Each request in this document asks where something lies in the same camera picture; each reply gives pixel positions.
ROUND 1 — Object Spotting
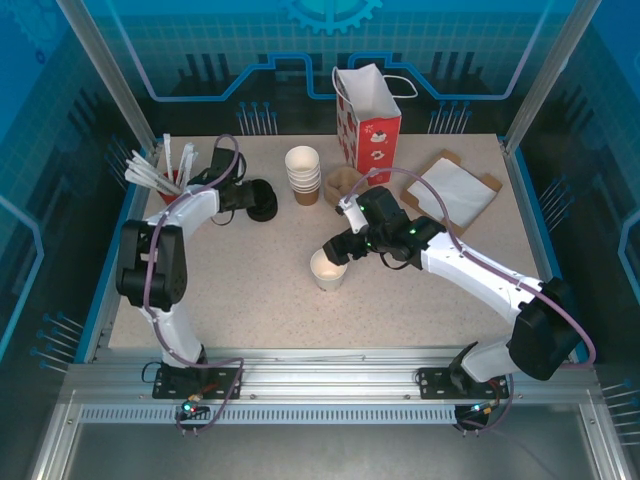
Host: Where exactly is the white paper coffee cup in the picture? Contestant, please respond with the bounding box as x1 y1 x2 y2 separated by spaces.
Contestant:
309 248 349 293

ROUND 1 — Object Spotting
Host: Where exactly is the red white paper bag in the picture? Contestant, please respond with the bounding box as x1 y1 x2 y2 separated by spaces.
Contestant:
332 63 419 174

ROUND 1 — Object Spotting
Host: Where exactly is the stack of black cup lids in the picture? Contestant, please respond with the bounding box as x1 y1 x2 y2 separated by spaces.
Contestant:
248 178 278 224

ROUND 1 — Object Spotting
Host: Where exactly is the white wrapped straw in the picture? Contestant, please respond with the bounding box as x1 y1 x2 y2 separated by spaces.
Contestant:
184 145 199 186
130 149 174 191
163 132 176 180
125 159 176 193
123 168 179 196
178 143 194 187

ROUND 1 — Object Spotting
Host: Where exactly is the stack of pulp cup carriers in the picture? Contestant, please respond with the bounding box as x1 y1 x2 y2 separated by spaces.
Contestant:
323 166 371 206

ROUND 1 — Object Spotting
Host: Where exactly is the white paper napkin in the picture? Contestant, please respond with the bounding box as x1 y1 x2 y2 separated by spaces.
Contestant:
414 158 494 229

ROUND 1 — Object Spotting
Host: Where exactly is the white napkin on cardboard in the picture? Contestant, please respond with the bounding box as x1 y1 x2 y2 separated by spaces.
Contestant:
399 148 504 236

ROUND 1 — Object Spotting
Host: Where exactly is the grey metal base panel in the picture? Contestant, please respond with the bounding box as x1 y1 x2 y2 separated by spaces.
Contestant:
29 404 626 480

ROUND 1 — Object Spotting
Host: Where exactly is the aluminium frame rail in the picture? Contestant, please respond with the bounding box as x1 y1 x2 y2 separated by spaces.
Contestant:
64 347 604 407

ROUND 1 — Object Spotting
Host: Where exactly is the aluminium side rail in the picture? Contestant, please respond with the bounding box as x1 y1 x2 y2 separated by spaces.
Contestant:
82 142 166 364
499 137 581 361

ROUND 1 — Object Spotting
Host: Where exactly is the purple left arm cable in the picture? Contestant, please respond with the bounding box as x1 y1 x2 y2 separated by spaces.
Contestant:
142 133 247 439

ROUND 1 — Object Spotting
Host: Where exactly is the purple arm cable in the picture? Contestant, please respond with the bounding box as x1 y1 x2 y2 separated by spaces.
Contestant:
347 167 598 436
142 133 247 439

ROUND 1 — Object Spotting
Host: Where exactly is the aluminium frame post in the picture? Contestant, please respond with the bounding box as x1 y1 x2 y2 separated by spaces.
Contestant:
502 0 604 151
54 0 162 151

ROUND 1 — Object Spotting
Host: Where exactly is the slotted grey cable duct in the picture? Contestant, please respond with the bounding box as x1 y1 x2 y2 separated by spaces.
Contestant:
79 405 459 426

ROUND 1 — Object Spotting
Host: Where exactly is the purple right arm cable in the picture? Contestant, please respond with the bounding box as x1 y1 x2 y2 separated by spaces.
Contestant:
347 167 598 436

